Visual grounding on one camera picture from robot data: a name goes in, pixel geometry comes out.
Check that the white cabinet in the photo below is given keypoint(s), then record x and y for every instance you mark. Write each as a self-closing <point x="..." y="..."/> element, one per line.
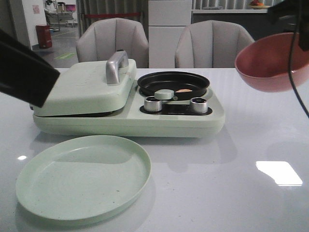
<point x="166" y="21"/>

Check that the grey kitchen counter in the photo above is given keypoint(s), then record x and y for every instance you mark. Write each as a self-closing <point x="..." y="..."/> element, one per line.
<point x="254" y="21"/>

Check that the pink plastic bowl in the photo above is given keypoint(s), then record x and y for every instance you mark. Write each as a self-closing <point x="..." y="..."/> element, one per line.
<point x="263" y="65"/>

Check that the light green round plate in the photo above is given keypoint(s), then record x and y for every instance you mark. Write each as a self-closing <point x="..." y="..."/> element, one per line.
<point x="85" y="179"/>

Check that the beige upholstered chair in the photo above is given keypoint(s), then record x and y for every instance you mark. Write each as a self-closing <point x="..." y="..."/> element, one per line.
<point x="104" y="37"/>
<point x="211" y="44"/>

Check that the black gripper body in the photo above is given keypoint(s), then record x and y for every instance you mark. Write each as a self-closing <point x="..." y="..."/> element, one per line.
<point x="297" y="8"/>

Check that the black round frying pan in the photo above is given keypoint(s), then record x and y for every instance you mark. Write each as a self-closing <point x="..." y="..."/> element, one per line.
<point x="174" y="80"/>

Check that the right beige upholstered chair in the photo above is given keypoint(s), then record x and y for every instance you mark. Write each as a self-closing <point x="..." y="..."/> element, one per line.
<point x="211" y="44"/>

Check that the fruit plate on counter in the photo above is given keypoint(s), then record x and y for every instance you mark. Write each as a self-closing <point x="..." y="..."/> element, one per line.
<point x="259" y="4"/>

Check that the silver control knob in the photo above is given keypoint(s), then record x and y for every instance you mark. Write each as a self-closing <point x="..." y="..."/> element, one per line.
<point x="151" y="104"/>
<point x="198" y="105"/>

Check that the green sandwich maker lid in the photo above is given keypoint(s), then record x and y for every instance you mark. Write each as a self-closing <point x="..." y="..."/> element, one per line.
<point x="90" y="88"/>

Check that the left silver control knob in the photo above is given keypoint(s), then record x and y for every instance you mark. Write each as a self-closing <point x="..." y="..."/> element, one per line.
<point x="151" y="104"/>

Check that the left beige upholstered chair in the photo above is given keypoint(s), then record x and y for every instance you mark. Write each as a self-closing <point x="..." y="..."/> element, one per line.
<point x="104" y="37"/>

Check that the right silver control knob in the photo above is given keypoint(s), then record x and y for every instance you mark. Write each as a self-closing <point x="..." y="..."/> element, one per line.
<point x="198" y="105"/>

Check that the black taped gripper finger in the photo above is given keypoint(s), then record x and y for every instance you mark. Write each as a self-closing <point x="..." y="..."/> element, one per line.
<point x="24" y="74"/>

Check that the green breakfast maker base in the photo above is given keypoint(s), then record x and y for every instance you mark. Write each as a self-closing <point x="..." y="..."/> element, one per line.
<point x="130" y="121"/>

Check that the red bin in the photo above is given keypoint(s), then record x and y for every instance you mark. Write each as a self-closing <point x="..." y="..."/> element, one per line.
<point x="44" y="36"/>

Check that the orange shrimp piece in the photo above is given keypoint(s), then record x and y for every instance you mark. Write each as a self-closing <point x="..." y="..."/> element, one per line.
<point x="183" y="90"/>

